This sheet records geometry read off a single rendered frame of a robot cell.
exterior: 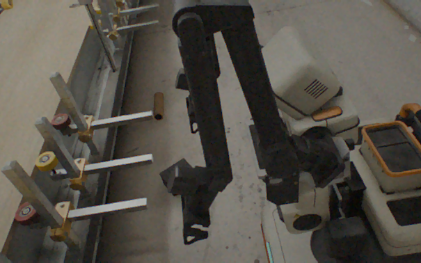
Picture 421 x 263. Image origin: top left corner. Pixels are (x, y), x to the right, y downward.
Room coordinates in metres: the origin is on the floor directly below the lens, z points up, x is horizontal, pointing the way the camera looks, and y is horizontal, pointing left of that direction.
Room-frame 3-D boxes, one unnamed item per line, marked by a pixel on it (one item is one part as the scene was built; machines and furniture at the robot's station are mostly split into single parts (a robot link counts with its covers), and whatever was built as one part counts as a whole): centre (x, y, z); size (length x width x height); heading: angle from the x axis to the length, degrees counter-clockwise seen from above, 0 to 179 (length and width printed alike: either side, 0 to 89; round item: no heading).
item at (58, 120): (1.29, 0.68, 0.85); 0.08 x 0.08 x 0.11
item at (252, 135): (0.75, -0.18, 0.99); 0.28 x 0.16 x 0.22; 178
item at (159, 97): (2.39, 0.43, 0.04); 0.30 x 0.08 x 0.08; 178
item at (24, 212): (0.79, 0.70, 0.85); 0.08 x 0.08 x 0.11
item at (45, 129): (1.00, 0.59, 0.90); 0.04 x 0.04 x 0.48; 88
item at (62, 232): (0.77, 0.60, 0.83); 0.14 x 0.06 x 0.05; 178
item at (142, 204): (0.78, 0.51, 0.83); 0.43 x 0.03 x 0.04; 88
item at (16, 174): (0.75, 0.60, 0.94); 0.04 x 0.04 x 0.48; 88
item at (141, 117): (1.28, 0.49, 0.83); 0.43 x 0.03 x 0.04; 88
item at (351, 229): (0.68, -0.31, 0.68); 0.28 x 0.27 x 0.25; 178
